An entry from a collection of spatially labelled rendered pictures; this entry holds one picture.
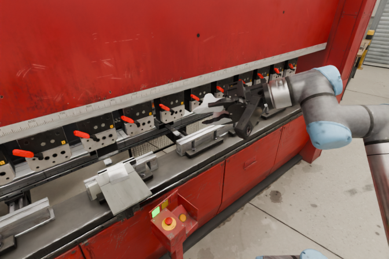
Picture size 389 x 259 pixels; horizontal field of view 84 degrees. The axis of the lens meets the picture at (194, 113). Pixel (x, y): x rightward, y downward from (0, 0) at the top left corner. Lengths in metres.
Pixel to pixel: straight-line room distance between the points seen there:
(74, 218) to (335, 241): 1.99
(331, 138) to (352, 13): 2.01
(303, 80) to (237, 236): 1.74
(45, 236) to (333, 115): 1.19
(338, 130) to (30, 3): 0.91
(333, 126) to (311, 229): 1.91
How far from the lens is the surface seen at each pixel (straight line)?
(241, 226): 2.19
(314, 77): 0.57
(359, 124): 0.56
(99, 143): 1.09
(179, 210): 1.33
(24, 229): 1.31
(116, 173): 1.21
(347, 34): 2.47
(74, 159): 1.45
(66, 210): 1.32
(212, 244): 2.08
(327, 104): 0.54
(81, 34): 0.93
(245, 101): 0.58
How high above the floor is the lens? 1.80
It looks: 29 degrees down
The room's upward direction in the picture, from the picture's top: straight up
